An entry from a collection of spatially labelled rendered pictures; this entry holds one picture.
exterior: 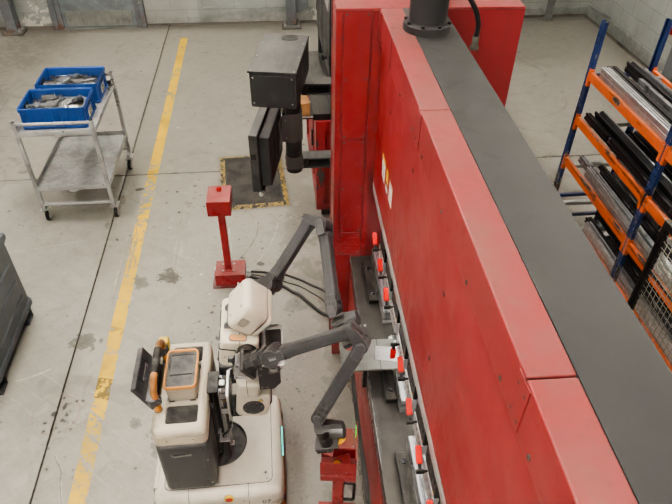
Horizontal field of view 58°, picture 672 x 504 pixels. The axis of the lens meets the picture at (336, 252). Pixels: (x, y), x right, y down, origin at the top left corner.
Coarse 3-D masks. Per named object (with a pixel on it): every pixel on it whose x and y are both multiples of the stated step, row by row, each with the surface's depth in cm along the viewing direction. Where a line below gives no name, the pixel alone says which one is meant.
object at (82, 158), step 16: (112, 80) 533; (96, 112) 497; (16, 128) 461; (80, 128) 476; (96, 128) 473; (64, 144) 554; (80, 144) 555; (96, 144) 475; (112, 144) 556; (128, 144) 574; (48, 160) 529; (64, 160) 534; (80, 160) 534; (96, 160) 535; (112, 160) 535; (128, 160) 578; (32, 176) 488; (48, 176) 514; (64, 176) 515; (80, 176) 515; (96, 176) 515; (112, 176) 511; (112, 192) 508; (48, 208) 513; (112, 208) 519
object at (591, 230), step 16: (592, 224) 455; (592, 240) 450; (608, 240) 450; (608, 256) 429; (624, 272) 415; (640, 272) 422; (624, 288) 411; (640, 304) 393; (656, 320) 382; (656, 336) 378
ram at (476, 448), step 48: (384, 96) 274; (384, 144) 279; (384, 192) 285; (384, 240) 291; (432, 240) 191; (432, 288) 194; (432, 336) 196; (480, 336) 145; (432, 384) 199; (480, 384) 146; (432, 432) 202; (480, 432) 148; (480, 480) 150; (528, 480) 118
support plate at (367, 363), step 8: (376, 344) 288; (384, 344) 289; (344, 352) 284; (368, 352) 285; (344, 360) 281; (368, 360) 281; (376, 360) 281; (360, 368) 277; (368, 368) 277; (376, 368) 277; (384, 368) 278; (392, 368) 278
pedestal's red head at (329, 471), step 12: (348, 432) 277; (348, 444) 272; (324, 456) 276; (336, 456) 275; (348, 456) 271; (324, 468) 265; (336, 468) 264; (348, 468) 264; (324, 480) 271; (336, 480) 271; (348, 480) 270
